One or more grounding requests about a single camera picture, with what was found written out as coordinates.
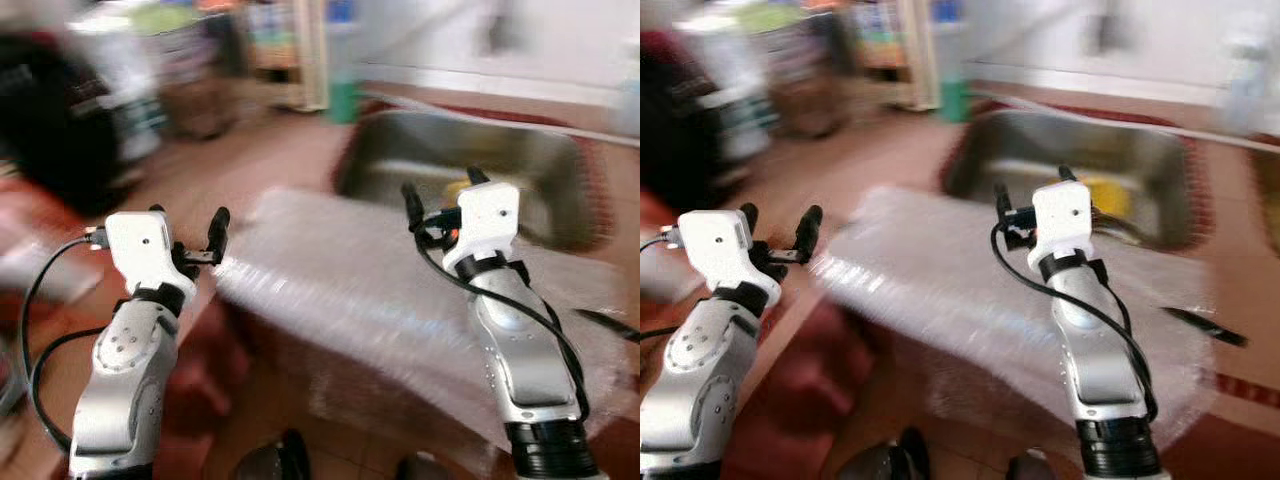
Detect steel sink basin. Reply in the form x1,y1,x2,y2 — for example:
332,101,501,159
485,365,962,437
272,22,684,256
335,100,611,251
940,100,1216,251

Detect clear bubble wrap sheet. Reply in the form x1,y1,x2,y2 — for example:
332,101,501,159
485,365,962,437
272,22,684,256
815,185,1216,451
215,185,641,471

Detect clear jar brown contents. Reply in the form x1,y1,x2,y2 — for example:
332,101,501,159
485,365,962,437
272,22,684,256
160,70,236,141
770,70,846,139

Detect black kettle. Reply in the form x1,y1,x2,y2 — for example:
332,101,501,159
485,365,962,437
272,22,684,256
640,30,736,211
0,35,126,216

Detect green soap bottle blue cap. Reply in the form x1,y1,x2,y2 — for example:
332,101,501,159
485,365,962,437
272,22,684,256
930,0,971,126
325,0,363,126

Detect steel faucet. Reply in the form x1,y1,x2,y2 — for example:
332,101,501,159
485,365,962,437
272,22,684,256
1090,0,1131,56
480,0,521,56

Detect black flat stick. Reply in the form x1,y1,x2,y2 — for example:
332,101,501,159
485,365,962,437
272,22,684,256
575,308,641,341
1160,305,1249,349

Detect beige water purifier machine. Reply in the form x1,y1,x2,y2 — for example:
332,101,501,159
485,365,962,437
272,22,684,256
240,0,331,111
850,0,941,109

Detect dark robot right foot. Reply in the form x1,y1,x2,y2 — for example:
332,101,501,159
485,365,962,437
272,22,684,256
395,452,456,480
1005,450,1061,480

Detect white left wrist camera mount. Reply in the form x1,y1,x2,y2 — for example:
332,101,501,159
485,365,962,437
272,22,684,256
677,208,781,306
105,211,198,299

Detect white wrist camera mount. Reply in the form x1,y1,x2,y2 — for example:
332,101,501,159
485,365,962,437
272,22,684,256
105,211,198,299
1030,180,1094,281
442,182,521,278
677,208,781,306

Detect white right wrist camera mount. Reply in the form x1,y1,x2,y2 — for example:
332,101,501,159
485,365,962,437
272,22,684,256
1030,180,1094,281
442,182,521,278

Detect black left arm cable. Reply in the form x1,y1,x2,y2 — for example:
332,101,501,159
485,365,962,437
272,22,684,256
22,235,111,456
640,232,683,341

